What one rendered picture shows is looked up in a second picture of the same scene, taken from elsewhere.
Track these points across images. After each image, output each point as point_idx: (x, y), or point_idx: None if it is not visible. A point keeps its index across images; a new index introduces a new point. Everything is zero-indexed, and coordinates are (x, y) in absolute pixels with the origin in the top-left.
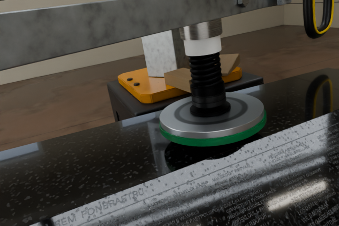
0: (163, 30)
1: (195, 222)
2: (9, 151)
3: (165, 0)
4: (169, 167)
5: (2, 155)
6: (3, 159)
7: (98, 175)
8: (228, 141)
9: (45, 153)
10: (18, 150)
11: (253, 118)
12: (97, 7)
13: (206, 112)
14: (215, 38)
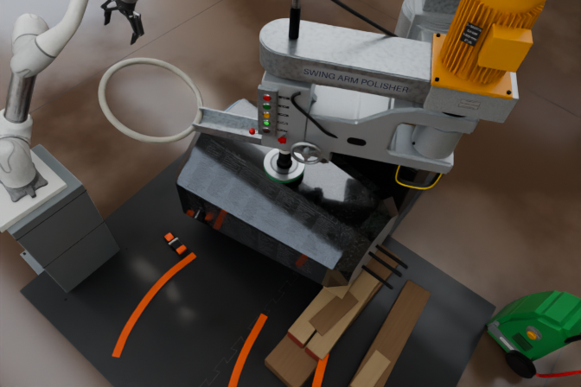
0: (250, 142)
1: (248, 180)
2: (252, 106)
3: (252, 138)
4: (257, 164)
5: (248, 106)
6: (245, 110)
7: (246, 147)
8: (267, 175)
9: None
10: (253, 109)
11: (278, 178)
12: (230, 133)
13: (277, 162)
14: (283, 150)
